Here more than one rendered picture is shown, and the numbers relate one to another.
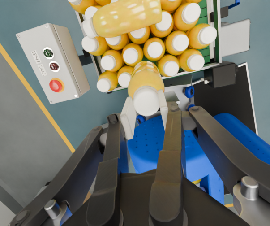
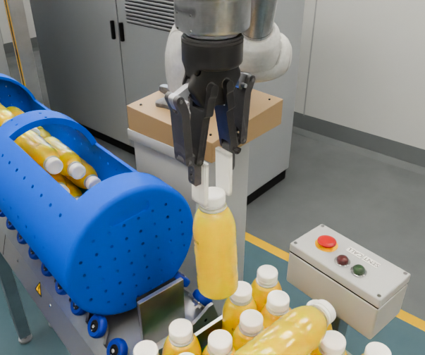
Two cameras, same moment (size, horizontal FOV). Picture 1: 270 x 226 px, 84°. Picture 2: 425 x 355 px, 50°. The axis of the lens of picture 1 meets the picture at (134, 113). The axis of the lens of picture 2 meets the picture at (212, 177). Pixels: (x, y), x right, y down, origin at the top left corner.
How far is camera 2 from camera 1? 51 cm
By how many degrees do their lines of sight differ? 36
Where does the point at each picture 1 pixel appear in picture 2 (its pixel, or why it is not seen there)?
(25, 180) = (324, 167)
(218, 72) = not seen: outside the picture
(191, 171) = (106, 191)
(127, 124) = (224, 152)
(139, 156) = (174, 194)
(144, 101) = (215, 194)
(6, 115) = not seen: outside the picture
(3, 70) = not seen: outside the picture
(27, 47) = (387, 268)
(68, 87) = (310, 247)
